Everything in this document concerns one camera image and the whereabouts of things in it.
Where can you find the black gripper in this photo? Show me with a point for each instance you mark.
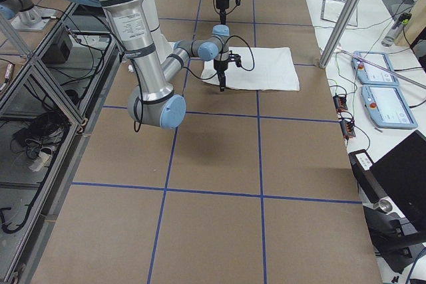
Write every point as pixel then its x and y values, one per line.
pixel 221 4
pixel 219 65

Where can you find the white long-sleeve printed shirt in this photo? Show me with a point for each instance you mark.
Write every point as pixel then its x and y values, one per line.
pixel 263 69

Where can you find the black framed sheet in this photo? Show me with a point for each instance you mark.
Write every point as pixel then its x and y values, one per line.
pixel 332 9

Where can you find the small electronics board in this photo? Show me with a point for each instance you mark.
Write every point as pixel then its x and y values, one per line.
pixel 340 103
pixel 347 129

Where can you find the upper blue teach pendant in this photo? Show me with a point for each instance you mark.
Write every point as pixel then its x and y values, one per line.
pixel 369 74

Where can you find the blue teach pendant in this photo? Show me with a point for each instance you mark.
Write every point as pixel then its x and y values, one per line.
pixel 369 74
pixel 387 108

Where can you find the lower blue teach pendant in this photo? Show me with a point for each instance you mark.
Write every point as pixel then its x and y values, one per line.
pixel 387 108

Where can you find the black laptop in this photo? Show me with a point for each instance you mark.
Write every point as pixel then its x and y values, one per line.
pixel 399 175

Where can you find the aluminium frame post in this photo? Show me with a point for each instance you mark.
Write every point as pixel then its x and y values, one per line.
pixel 337 32

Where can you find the aluminium frame rail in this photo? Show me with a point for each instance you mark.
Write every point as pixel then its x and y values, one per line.
pixel 53 100

